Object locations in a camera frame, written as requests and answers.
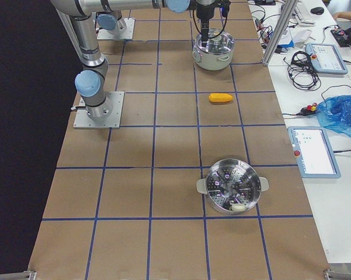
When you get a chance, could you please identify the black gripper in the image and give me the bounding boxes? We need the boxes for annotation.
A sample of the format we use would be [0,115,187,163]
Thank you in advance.
[196,0,231,47]

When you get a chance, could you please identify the near teach pendant tablet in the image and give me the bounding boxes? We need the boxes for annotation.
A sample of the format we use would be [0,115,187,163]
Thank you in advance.
[287,126,341,179]

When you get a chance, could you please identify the blue plastic bag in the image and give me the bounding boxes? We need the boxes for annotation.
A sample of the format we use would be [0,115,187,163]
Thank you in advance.
[316,95,351,137]

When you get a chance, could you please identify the white keyboard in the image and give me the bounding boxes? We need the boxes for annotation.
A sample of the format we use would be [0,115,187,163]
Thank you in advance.
[293,1,315,27]

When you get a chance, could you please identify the emergency stop button box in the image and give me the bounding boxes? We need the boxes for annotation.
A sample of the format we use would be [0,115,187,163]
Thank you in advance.
[299,103,317,116]

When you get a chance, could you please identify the far teach pendant tablet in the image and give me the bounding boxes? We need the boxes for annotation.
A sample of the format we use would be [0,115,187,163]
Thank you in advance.
[305,43,348,75]

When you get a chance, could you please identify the black computer mouse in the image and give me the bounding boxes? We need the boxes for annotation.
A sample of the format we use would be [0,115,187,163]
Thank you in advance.
[310,6,324,15]

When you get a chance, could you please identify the teach pendant tablet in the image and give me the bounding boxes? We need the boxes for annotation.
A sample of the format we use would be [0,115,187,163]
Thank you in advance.
[287,126,341,179]
[305,43,348,75]

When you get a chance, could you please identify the steel steamer basket pot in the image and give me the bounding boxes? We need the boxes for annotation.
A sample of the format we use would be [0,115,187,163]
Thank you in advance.
[196,159,269,215]

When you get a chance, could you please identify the yellow corn cob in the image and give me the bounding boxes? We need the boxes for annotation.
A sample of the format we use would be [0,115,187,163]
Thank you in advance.
[208,93,233,103]

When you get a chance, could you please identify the white cooking pot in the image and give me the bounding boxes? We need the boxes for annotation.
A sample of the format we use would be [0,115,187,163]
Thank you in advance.
[192,31,234,71]

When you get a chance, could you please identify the aluminium frame post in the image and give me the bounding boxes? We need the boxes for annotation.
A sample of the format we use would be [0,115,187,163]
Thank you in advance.
[262,0,298,66]

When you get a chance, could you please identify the black coiled cable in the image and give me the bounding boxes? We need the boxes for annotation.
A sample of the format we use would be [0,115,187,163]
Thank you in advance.
[283,51,322,90]

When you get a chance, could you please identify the glass pot lid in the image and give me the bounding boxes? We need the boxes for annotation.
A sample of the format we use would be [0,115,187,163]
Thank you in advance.
[194,29,234,55]

